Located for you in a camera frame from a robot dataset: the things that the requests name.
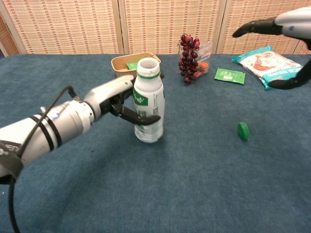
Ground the white bottle with green label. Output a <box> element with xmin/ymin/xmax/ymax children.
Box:
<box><xmin>133</xmin><ymin>58</ymin><xmax>166</xmax><ymax>144</ymax></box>

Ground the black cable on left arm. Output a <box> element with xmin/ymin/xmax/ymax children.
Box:
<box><xmin>8</xmin><ymin>85</ymin><xmax>82</xmax><ymax>233</ymax></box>

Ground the brown paper bowl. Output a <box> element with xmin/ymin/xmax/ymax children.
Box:
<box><xmin>111</xmin><ymin>52</ymin><xmax>162</xmax><ymax>80</ymax></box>

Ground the green bottle cap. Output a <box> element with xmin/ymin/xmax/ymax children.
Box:
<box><xmin>237</xmin><ymin>121</ymin><xmax>251</xmax><ymax>141</ymax></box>

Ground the dark red grape bunch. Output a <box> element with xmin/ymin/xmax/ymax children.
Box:
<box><xmin>178</xmin><ymin>33</ymin><xmax>200</xmax><ymax>85</ymax></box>

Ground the clear plastic snack package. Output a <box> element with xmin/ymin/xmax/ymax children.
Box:
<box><xmin>194</xmin><ymin>40</ymin><xmax>214</xmax><ymax>79</ymax></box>

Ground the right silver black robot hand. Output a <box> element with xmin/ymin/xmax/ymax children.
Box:
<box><xmin>232</xmin><ymin>6</ymin><xmax>311</xmax><ymax>90</ymax></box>

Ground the teal and white snack bag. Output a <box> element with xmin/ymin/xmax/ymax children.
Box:
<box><xmin>231</xmin><ymin>45</ymin><xmax>311</xmax><ymax>90</ymax></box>

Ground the black strap with white print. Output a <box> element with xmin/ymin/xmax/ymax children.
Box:
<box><xmin>0</xmin><ymin>140</ymin><xmax>24</xmax><ymax>179</ymax></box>

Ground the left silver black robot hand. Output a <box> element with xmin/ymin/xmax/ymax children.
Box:
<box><xmin>84</xmin><ymin>74</ymin><xmax>161</xmax><ymax>126</ymax></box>

